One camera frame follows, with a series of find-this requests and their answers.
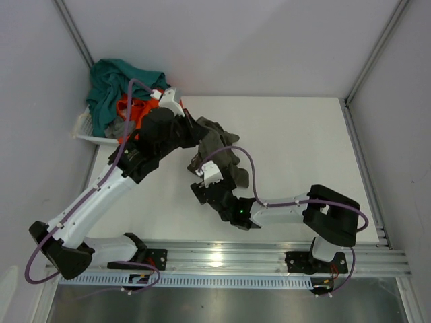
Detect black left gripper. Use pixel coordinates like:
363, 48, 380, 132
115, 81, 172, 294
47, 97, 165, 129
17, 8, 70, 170
156, 108, 209, 160

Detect olive green shorts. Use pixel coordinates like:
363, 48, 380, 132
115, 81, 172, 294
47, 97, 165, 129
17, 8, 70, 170
187, 116, 251, 189

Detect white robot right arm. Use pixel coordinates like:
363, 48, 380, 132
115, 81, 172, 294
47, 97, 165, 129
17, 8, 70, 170
191, 180, 360, 275

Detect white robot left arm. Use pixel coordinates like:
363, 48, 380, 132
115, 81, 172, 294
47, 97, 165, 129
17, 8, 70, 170
29, 108, 208, 279

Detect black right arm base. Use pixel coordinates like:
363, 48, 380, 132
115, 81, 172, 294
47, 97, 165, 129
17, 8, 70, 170
285, 251, 349, 275

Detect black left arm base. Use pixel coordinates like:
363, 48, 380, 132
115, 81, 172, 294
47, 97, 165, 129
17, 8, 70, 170
107, 248, 168, 271

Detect orange shorts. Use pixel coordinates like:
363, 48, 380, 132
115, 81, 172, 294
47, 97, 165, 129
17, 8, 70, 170
117, 89, 165, 144

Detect grey shorts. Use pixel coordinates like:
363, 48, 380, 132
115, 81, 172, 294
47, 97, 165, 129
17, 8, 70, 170
104, 116, 136, 139

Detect teal shorts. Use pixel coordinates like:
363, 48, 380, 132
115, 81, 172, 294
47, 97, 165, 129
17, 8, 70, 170
86, 59, 170, 137

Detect white plastic laundry basket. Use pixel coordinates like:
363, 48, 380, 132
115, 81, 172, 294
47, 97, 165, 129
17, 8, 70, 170
72, 106, 118, 146

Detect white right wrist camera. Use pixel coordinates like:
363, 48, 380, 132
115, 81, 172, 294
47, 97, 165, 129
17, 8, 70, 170
195, 160, 224, 188

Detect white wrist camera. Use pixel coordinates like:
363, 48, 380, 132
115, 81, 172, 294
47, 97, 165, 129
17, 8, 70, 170
195, 160, 224, 188
150, 87, 185, 117

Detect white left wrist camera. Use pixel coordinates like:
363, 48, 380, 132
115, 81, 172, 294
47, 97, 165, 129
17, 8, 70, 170
150, 87, 185, 117

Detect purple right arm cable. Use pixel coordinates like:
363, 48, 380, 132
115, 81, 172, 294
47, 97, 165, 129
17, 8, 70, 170
200, 145, 368, 299

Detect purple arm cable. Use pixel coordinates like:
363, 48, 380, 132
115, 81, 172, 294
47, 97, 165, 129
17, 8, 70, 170
24, 78, 162, 300
200, 145, 368, 299

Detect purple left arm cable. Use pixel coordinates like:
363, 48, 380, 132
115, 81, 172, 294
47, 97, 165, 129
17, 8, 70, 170
24, 78, 162, 300

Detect aluminium mounting rail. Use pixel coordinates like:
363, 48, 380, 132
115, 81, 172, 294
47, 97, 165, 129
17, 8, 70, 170
146, 240, 411, 277

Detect white slotted cable duct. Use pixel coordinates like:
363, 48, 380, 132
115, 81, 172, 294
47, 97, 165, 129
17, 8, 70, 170
59, 273, 324, 290

